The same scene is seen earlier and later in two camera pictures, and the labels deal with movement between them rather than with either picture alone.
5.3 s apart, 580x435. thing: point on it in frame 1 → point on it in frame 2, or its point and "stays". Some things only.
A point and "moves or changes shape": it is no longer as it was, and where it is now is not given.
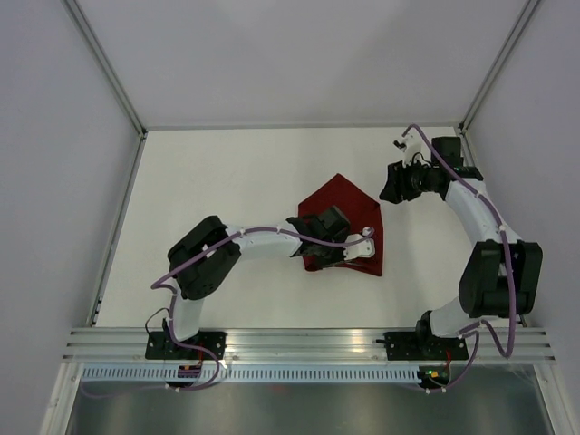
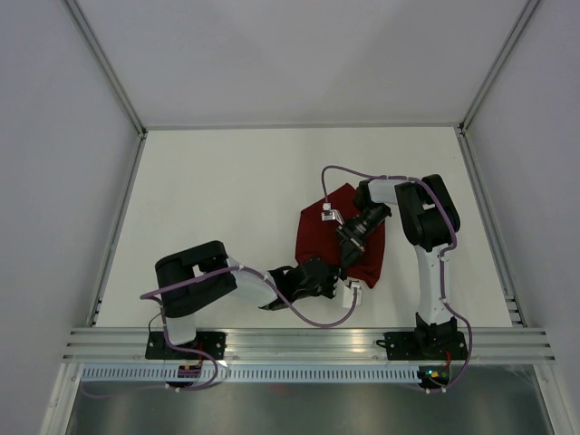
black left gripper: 338,260 → 334,274
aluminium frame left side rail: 118,229 stays
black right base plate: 423,346 stays
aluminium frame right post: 523,17 stays
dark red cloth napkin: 362,212 moves or changes shape
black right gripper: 395,183 → 352,246
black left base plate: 161,345 stays
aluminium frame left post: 75,14 stays
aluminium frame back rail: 294,127 stays
